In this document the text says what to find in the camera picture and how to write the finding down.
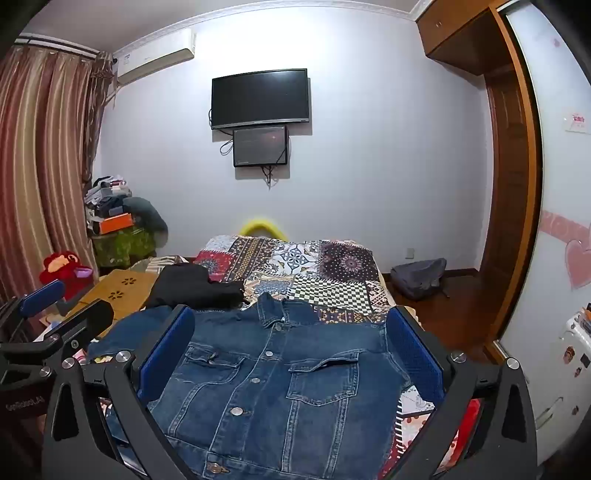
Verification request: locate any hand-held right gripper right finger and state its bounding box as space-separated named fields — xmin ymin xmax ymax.
xmin=376 ymin=305 xmax=539 ymax=480

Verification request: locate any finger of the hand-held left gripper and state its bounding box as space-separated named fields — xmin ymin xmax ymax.
xmin=0 ymin=279 xmax=66 ymax=330
xmin=0 ymin=299 xmax=115 ymax=370

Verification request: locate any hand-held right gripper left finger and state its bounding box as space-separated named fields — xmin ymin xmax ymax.
xmin=41 ymin=305 xmax=199 ymax=480

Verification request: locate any red plush toy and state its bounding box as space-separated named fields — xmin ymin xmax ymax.
xmin=39 ymin=250 xmax=95 ymax=301

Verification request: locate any brown cardboard box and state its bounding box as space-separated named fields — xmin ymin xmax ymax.
xmin=39 ymin=269 xmax=160 ymax=333

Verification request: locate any black garment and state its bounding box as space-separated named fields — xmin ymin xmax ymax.
xmin=144 ymin=264 xmax=247 ymax=311

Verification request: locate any grey backpack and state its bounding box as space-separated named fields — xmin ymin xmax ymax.
xmin=392 ymin=258 xmax=450 ymax=301

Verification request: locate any striped pillow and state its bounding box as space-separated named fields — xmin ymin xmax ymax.
xmin=129 ymin=255 xmax=190 ymax=278

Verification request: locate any orange box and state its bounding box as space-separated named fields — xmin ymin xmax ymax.
xmin=99 ymin=213 xmax=136 ymax=234

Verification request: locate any patchwork bedspread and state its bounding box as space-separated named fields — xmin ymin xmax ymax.
xmin=83 ymin=234 xmax=483 ymax=480

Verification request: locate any dark grey cushion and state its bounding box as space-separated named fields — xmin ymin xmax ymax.
xmin=121 ymin=196 xmax=169 ymax=243

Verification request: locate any pile of clutter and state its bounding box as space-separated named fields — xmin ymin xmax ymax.
xmin=83 ymin=174 xmax=134 ymax=219

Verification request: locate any striped brown curtain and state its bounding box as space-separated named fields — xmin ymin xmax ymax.
xmin=0 ymin=44 xmax=114 ymax=301

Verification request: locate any white cabinet with stickers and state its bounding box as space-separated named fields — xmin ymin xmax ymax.
xmin=536 ymin=305 xmax=591 ymax=462

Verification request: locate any yellow curved cushion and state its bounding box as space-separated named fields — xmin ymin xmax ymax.
xmin=240 ymin=218 xmax=289 ymax=241

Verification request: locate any wooden door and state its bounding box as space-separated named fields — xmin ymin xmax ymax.
xmin=478 ymin=9 xmax=543 ymax=365

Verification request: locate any pink heart sticker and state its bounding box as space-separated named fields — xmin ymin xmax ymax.
xmin=566 ymin=237 xmax=591 ymax=291

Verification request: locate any pink ribbon sticker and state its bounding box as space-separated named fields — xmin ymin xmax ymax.
xmin=540 ymin=210 xmax=591 ymax=243

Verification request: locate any white sliding wardrobe door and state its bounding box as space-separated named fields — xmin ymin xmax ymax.
xmin=501 ymin=0 xmax=591 ymax=467

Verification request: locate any white air conditioner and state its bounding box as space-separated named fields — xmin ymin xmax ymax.
xmin=111 ymin=28 xmax=195 ymax=86

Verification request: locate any pink label sticker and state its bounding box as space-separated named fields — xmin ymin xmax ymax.
xmin=564 ymin=110 xmax=588 ymax=134

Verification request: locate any wooden overhead cabinet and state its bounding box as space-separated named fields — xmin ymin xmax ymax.
xmin=416 ymin=0 xmax=513 ymax=77

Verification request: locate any small wall monitor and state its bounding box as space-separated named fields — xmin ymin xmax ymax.
xmin=232 ymin=124 xmax=289 ymax=168

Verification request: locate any large wall television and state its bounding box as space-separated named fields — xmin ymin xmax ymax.
xmin=211 ymin=69 xmax=309 ymax=130

